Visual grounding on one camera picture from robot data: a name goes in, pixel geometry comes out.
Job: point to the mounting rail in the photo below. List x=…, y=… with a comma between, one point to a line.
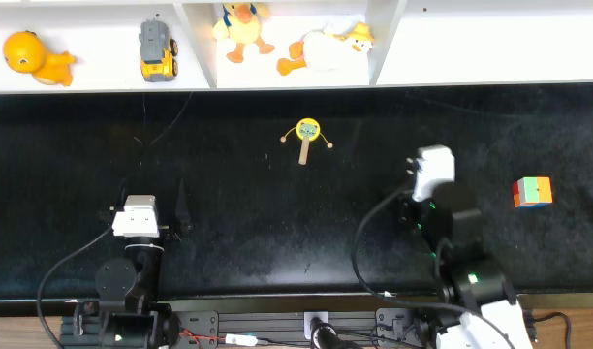
x=277, y=329

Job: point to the white shelf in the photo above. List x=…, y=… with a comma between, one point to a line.
x=471, y=48

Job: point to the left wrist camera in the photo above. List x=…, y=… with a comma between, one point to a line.
x=137, y=215

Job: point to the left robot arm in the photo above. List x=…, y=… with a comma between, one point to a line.
x=127, y=286

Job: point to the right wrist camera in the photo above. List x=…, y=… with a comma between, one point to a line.
x=434, y=169

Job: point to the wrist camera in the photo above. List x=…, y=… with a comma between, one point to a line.
x=137, y=215
x=434, y=169

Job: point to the many-coloured puzzle cube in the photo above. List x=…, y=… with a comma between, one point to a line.
x=533, y=191

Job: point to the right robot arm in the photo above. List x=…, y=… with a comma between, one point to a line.
x=471, y=262

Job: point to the yellow plush duck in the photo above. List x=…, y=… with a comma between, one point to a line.
x=243, y=29

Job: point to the grey and yellow toy truck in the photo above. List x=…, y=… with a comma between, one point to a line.
x=157, y=51

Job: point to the yellow rubber duck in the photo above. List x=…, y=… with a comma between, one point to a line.
x=30, y=55

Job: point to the yellow rattle drum toy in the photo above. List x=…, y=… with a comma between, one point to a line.
x=307, y=131

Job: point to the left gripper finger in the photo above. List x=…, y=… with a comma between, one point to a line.
x=122, y=194
x=182, y=211

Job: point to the white plush duck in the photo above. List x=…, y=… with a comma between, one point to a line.
x=328, y=51

